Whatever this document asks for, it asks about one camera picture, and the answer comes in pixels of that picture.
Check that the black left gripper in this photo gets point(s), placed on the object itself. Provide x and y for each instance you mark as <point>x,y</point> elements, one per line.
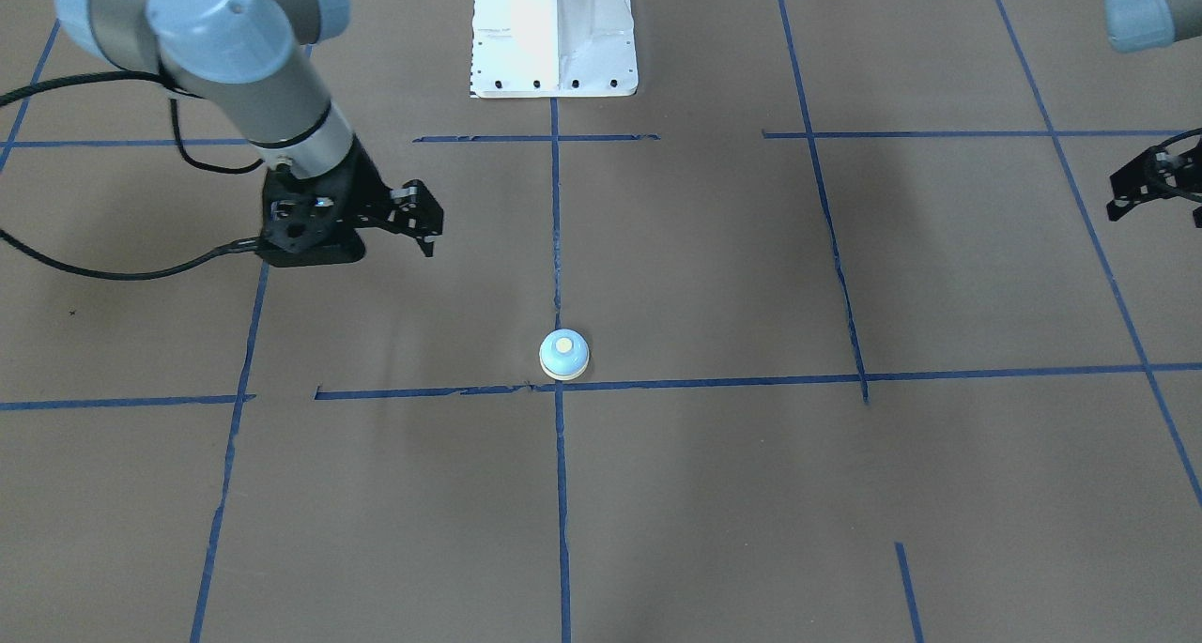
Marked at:
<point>1153,176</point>

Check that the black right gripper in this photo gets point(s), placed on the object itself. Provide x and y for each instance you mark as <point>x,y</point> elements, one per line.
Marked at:
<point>363,185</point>

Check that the blue and cream bell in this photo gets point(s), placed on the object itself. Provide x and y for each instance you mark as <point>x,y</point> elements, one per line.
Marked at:
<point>564,355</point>

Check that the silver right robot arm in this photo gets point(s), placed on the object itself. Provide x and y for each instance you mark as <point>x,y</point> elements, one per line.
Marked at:
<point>247,58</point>

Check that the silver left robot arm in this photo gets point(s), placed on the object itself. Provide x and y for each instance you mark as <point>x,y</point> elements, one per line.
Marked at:
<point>1135,25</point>

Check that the white pedestal column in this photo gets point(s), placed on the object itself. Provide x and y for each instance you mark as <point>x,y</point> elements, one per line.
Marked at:
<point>529,49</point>

